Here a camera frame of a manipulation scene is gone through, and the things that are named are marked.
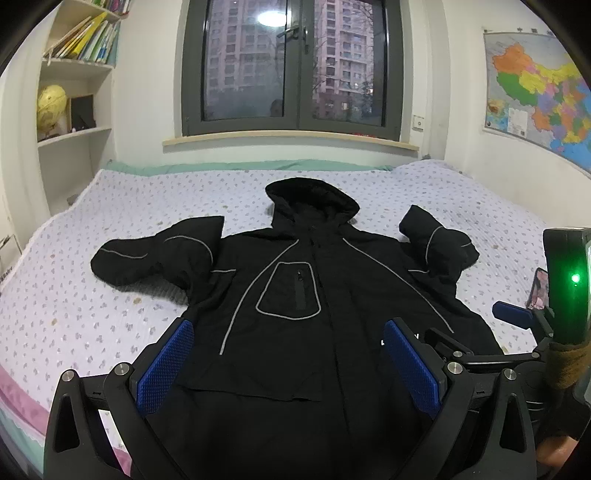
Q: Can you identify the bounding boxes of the black hooded jacket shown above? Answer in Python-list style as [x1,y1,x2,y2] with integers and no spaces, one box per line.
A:
[91,178,501,479]

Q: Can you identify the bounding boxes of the person's right hand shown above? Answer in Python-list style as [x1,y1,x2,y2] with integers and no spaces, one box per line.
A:
[536,435,578,469]

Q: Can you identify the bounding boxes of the smartphone with pink screen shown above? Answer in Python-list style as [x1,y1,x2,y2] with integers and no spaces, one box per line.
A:
[526,268,549,310]

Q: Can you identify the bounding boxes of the white floral bed quilt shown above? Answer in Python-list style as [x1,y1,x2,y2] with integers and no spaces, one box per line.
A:
[1,160,545,430]

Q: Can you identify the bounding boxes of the green bed sheet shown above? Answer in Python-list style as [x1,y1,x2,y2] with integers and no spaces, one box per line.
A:
[104,159,394,177]

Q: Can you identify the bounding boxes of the wooden window sill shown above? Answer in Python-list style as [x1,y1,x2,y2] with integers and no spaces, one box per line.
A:
[162,131,421,153]

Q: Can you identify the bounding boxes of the yellow globe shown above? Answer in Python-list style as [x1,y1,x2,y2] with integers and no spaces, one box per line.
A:
[36,84,68,141]

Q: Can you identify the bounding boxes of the dark framed window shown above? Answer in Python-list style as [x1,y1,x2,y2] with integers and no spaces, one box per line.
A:
[181,1,404,141]

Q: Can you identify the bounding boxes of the row of colourful books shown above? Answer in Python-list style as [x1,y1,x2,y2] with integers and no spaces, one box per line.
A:
[43,0,132,66]

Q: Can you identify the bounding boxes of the white wall switch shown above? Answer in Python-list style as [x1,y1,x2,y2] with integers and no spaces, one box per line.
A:
[412,115,425,132]

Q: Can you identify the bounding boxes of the colourful wall map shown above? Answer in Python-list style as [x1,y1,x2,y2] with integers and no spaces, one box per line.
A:
[483,31,590,171]

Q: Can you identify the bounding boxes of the black picture frame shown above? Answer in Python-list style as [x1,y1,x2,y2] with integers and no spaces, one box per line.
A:
[68,95,96,131]

